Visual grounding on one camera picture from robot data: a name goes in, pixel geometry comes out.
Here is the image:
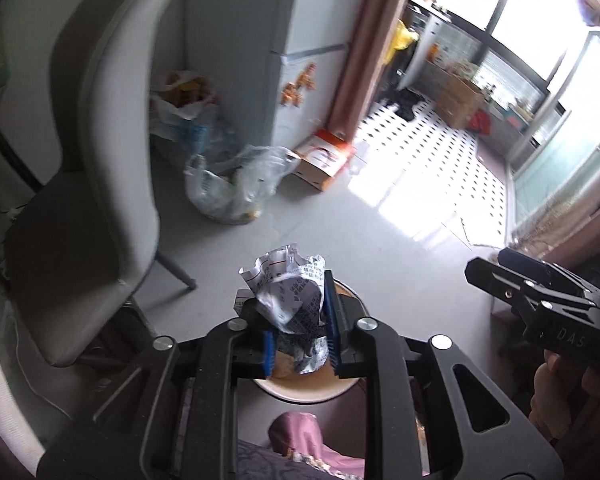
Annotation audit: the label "pink brown curtain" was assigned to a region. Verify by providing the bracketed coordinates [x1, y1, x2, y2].
[326, 0, 417, 137]

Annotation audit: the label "pink cloth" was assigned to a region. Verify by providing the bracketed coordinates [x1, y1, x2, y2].
[268, 411, 367, 480]

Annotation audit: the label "yellow cloth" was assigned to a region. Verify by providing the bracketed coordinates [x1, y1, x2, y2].
[384, 19, 422, 64]

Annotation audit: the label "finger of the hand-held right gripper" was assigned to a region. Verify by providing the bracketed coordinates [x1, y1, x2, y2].
[496, 248, 557, 282]
[464, 256, 597, 312]

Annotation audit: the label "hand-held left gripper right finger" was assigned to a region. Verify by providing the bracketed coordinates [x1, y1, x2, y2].
[322, 268, 566, 480]

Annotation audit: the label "purple patterned cloth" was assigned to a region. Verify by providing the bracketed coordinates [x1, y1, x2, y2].
[236, 439, 332, 480]

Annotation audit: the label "plastic bag of bottles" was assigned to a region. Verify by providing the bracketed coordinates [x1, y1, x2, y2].
[151, 109, 242, 162]

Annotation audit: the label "black shoes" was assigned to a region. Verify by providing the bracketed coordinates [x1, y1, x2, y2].
[391, 89, 427, 122]

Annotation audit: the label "clear plastic bag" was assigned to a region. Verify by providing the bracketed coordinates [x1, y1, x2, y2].
[183, 154, 277, 226]
[230, 143, 302, 197]

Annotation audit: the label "red bag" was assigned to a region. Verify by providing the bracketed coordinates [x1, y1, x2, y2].
[466, 109, 494, 137]

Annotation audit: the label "orange white cardboard box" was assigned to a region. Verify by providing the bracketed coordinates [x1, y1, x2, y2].
[292, 128, 359, 194]

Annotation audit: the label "orange fridge magnet cluster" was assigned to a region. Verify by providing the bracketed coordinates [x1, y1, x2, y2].
[279, 62, 319, 109]

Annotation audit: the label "white plastic bag with items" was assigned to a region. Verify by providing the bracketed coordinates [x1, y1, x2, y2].
[150, 71, 222, 122]

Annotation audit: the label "white cable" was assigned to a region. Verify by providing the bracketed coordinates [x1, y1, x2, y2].
[4, 300, 72, 417]

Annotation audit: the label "large brown cardboard box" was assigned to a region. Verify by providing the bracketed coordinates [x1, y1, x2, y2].
[431, 69, 487, 132]

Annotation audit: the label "white refrigerator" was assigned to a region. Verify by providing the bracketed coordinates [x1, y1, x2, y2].
[184, 0, 367, 149]

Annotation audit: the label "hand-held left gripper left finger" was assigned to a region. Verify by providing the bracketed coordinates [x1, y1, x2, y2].
[37, 301, 279, 480]

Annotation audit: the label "person's right hand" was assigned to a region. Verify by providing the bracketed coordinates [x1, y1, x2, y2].
[527, 349, 600, 442]

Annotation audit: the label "grey upholstered chair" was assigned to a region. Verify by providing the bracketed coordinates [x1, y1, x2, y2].
[2, 0, 199, 369]

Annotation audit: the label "printed paper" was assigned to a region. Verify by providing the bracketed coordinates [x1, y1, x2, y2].
[236, 243, 332, 376]

